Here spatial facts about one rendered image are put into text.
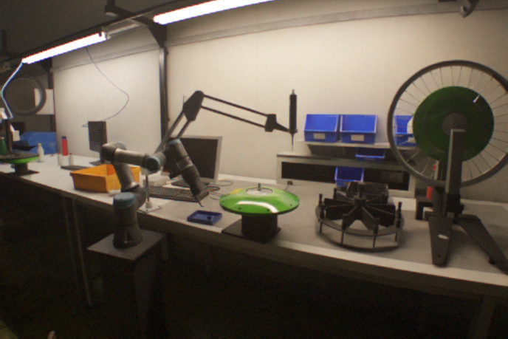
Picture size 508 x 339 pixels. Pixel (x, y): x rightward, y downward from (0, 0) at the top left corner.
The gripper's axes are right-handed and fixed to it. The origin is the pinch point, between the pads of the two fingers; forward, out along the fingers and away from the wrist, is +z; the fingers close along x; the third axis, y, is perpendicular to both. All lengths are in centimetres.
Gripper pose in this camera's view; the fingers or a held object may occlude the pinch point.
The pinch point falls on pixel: (201, 206)
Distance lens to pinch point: 125.3
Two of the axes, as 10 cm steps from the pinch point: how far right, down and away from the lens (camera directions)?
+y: 8.8, -4.4, -1.7
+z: 4.6, 8.9, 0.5
